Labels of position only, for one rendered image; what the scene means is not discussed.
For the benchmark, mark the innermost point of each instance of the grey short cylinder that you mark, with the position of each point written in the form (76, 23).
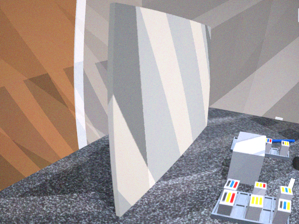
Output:
(295, 162)

